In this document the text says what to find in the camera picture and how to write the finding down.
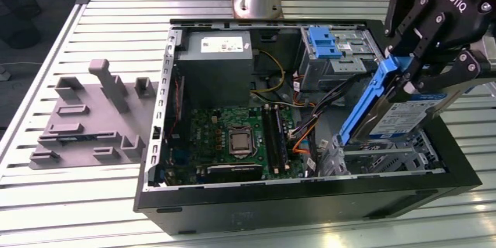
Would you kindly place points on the blue drive latch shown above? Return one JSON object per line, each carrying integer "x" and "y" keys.
{"x": 323, "y": 41}

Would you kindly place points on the grey drive cage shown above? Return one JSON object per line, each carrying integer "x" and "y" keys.
{"x": 348, "y": 66}

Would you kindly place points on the silver disk bay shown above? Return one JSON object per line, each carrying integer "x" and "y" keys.
{"x": 387, "y": 162}

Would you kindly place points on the grey power supply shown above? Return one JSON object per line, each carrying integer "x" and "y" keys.
{"x": 214, "y": 79}

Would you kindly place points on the CPU socket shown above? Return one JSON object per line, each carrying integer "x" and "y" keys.
{"x": 242, "y": 129}

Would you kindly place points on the silver CPU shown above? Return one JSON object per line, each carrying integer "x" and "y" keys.
{"x": 240, "y": 142}

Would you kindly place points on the RAM stick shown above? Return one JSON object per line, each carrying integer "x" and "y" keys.
{"x": 75, "y": 138}

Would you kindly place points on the green motherboard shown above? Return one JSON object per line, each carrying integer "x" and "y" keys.
{"x": 206, "y": 132}

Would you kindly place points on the grey parts rack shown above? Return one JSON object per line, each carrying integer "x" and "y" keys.
{"x": 90, "y": 108}

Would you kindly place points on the black graphics card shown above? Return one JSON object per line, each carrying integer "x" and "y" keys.
{"x": 232, "y": 172}

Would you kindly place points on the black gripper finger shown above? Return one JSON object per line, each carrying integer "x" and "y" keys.
{"x": 464, "y": 62}
{"x": 426, "y": 24}

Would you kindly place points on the grey stand foot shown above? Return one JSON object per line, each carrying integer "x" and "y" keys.
{"x": 3, "y": 73}

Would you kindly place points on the hard disk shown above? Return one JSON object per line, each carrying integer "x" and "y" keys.
{"x": 403, "y": 117}

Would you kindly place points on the black mesh basket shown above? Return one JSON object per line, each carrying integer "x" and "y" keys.
{"x": 19, "y": 12}

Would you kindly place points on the black PC case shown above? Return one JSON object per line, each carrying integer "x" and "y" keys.
{"x": 271, "y": 210}

